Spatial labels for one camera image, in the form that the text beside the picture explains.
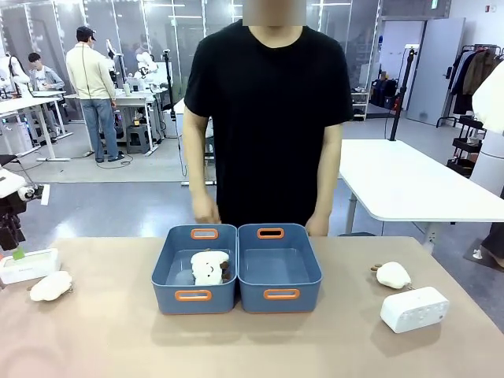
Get black rolling cart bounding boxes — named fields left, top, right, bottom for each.
left=446, top=114, right=486, bottom=178

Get white shelf unit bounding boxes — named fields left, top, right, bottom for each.
left=349, top=91, right=371, bottom=121

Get large white table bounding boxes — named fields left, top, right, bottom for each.
left=337, top=138, right=504, bottom=246

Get person's left hand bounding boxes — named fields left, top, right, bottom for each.
left=304, top=214, right=330, bottom=238

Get white workbench with equipment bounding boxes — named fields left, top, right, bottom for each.
left=62, top=84, right=170, bottom=157

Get blue basket orange handles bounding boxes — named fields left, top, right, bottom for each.
left=150, top=224, right=239, bottom=316
left=237, top=223, right=324, bottom=314

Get black tripod stand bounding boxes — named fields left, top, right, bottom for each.
left=387, top=46, right=419, bottom=143

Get person in black t-shirt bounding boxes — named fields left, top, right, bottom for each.
left=182, top=0, right=354, bottom=238

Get person's right forearm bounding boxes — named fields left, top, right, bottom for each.
left=182, top=113, right=210, bottom=198

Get white sheep plush toy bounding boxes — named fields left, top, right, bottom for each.
left=190, top=248, right=232, bottom=287
left=369, top=261, right=414, bottom=291
left=28, top=270, right=74, bottom=303

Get clothes rack with coats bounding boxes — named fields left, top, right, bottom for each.
left=435, top=43, right=504, bottom=129

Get grey step stool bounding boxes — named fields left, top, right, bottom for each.
left=124, top=124, right=152, bottom=155

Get person's left forearm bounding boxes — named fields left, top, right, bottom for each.
left=314, top=120, right=343, bottom=218

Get man in cream sweater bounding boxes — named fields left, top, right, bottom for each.
left=65, top=25, right=125, bottom=164

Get grey door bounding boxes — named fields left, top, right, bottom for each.
left=405, top=17, right=466, bottom=126

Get black camera stand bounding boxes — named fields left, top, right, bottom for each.
left=161, top=48, right=178, bottom=139

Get white rounded digital clock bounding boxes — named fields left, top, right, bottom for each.
left=380, top=286, right=450, bottom=335

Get seated man in grey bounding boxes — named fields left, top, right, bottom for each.
left=27, top=52, right=66, bottom=137

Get white desk with legs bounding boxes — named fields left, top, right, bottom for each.
left=0, top=90, right=74, bottom=162

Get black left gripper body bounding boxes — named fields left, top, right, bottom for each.
left=0, top=191, right=28, bottom=253

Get person's right hand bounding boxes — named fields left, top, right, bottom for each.
left=191, top=191, right=221, bottom=225

